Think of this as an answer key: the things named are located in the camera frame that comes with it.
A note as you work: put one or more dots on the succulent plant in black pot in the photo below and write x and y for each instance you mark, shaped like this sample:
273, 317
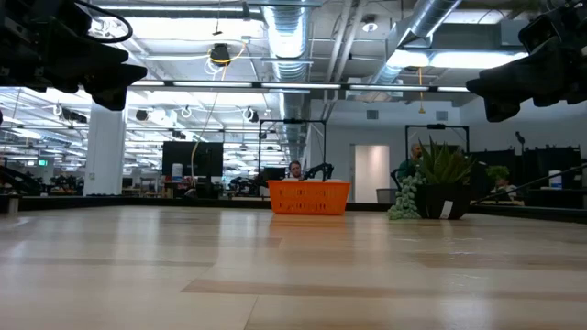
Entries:
442, 201

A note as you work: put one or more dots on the black microphone stand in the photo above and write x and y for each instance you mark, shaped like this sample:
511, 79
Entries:
519, 137

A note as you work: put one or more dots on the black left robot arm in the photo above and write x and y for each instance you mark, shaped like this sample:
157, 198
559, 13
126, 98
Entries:
36, 18

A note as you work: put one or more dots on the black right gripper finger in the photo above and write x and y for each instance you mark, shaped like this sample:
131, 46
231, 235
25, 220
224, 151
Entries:
500, 96
527, 66

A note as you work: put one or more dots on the white container blue label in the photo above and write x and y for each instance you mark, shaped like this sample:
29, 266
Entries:
555, 179

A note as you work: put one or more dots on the black diagonal frame strut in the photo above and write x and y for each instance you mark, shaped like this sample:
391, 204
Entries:
541, 181

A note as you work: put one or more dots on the black monitor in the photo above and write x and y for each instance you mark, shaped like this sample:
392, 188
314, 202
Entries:
192, 158

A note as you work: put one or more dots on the silver round ceiling duct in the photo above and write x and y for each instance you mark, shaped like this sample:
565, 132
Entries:
286, 32

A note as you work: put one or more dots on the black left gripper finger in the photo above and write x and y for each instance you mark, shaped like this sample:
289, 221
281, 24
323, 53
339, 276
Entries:
110, 84
91, 57

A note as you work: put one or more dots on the overhead led light bar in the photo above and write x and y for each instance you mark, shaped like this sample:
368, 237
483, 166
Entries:
298, 85

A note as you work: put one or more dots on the wide black station frame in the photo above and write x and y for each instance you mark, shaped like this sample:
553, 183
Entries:
292, 121

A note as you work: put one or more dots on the silver slanted ceiling duct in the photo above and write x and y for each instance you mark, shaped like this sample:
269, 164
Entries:
426, 18

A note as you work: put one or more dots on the white column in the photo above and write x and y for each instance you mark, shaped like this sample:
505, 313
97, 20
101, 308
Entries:
104, 151

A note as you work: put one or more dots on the orange plastic basket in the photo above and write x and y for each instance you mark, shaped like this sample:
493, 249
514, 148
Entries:
309, 199

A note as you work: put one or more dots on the round ceiling sensor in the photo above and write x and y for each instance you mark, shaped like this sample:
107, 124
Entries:
370, 25

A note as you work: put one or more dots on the narrow black station frame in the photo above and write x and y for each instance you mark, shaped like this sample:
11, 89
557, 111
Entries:
435, 126

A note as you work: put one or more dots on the white door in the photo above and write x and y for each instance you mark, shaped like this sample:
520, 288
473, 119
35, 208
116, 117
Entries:
371, 174

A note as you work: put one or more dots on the grey bin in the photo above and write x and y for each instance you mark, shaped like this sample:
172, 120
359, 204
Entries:
385, 196

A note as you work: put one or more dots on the black ceiling device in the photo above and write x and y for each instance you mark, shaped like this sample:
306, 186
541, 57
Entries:
220, 54

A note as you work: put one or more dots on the small green plant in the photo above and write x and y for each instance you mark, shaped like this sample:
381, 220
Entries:
497, 173

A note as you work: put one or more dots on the person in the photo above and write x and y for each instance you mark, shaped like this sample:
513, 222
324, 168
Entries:
408, 167
503, 189
295, 169

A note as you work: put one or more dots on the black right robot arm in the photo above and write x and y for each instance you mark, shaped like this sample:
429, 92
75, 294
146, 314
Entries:
546, 27

